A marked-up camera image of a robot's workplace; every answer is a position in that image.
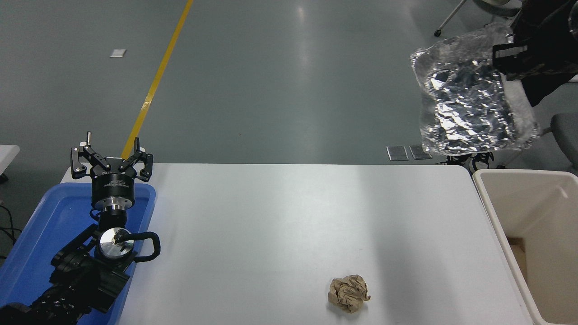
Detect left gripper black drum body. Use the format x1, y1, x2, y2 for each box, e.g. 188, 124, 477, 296
91, 168, 137, 207

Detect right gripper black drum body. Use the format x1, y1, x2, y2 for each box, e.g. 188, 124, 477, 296
508, 32, 545, 82

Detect silver foil plate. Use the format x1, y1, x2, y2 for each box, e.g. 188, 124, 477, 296
410, 23, 541, 157

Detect large pale dustbin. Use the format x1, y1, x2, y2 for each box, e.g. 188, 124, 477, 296
472, 169, 578, 325

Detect person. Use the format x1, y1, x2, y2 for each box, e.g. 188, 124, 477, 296
435, 0, 578, 167

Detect white-legged wheeled office chair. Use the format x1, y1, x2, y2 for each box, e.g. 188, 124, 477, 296
433, 0, 521, 37

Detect grey padded chair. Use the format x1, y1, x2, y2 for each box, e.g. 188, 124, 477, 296
497, 112, 578, 176

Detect blue plastic tray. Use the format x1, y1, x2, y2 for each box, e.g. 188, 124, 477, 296
0, 183, 157, 325

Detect white side table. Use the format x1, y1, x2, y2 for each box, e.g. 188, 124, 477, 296
0, 145, 21, 184

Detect crumpled tan paper ball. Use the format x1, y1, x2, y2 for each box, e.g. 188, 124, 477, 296
328, 274, 371, 314

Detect black floor cables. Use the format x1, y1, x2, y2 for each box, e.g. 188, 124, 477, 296
0, 202, 22, 260

